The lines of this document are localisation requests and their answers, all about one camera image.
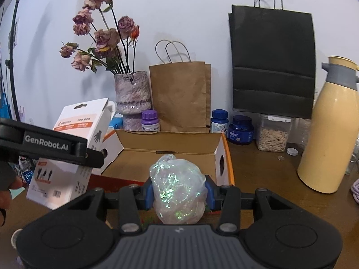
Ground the cream thermos jug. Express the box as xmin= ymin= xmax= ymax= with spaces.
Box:
xmin=297 ymin=56 xmax=359 ymax=194

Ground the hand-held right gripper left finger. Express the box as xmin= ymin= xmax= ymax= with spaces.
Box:
xmin=67 ymin=180 xmax=155 ymax=235

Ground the mottled pink ceramic vase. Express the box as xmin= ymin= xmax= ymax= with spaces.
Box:
xmin=114 ymin=71 xmax=152 ymax=132

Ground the black light stand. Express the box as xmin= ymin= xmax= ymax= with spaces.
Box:
xmin=0 ymin=0 xmax=36 ymax=124

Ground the tall blue supplement bottle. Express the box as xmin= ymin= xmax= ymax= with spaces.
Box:
xmin=210 ymin=109 xmax=230 ymax=133

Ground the purple supplement bottle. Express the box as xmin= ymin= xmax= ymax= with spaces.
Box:
xmin=141 ymin=110 xmax=161 ymax=132

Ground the clear drinking glass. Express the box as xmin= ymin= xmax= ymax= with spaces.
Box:
xmin=346 ymin=139 xmax=359 ymax=176

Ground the blue tissue pack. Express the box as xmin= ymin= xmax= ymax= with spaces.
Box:
xmin=108 ymin=116 xmax=124 ymax=131

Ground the wide blue supplement jar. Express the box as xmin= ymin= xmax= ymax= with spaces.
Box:
xmin=229 ymin=115 xmax=254 ymax=146

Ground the white round object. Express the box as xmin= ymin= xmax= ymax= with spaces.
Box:
xmin=11 ymin=228 xmax=23 ymax=247

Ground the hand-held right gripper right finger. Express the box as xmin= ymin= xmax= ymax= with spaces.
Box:
xmin=205 ymin=175 xmax=292 ymax=234

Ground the orange cardboard box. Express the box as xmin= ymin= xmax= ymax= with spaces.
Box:
xmin=95 ymin=129 xmax=235 ymax=187

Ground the iridescent plastic bag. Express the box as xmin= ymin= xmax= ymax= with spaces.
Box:
xmin=149 ymin=154 xmax=208 ymax=225

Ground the brown paper bag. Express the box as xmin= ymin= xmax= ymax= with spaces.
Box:
xmin=149 ymin=40 xmax=212 ymax=133

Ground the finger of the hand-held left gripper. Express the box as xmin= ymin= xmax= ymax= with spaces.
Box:
xmin=85 ymin=148 xmax=105 ymax=169

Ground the white printed carton box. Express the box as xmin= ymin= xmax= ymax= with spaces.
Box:
xmin=26 ymin=98 xmax=111 ymax=210

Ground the black paper bag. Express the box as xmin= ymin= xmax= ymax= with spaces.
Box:
xmin=228 ymin=0 xmax=316 ymax=119

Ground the clear container of seeds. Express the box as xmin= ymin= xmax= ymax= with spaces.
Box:
xmin=256 ymin=114 xmax=292 ymax=152

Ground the purple cable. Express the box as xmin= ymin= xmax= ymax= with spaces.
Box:
xmin=349 ymin=178 xmax=359 ymax=204

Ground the person's left hand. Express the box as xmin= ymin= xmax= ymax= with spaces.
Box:
xmin=0 ymin=178 xmax=24 ymax=210

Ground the dried pink roses bouquet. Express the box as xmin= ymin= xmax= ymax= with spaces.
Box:
xmin=59 ymin=0 xmax=141 ymax=75

